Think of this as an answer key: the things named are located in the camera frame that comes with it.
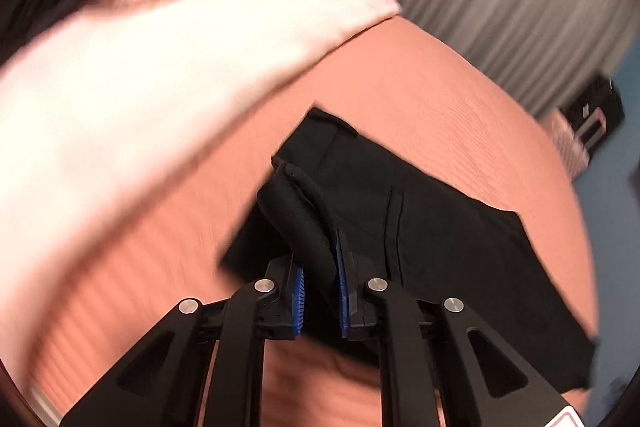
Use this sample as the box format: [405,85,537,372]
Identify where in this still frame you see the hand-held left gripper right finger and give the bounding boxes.
[334,227,581,427]

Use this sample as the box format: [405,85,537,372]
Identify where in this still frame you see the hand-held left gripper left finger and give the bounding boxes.
[59,254,307,427]

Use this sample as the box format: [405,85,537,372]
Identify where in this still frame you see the black pants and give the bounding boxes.
[220,107,598,393]

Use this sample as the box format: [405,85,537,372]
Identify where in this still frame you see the salmon quilted bedspread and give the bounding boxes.
[20,14,601,427]

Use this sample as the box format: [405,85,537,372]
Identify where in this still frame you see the pink checked cloth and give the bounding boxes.
[542,109,593,180]

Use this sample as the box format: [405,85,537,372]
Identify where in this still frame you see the black case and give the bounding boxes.
[557,74,627,168]

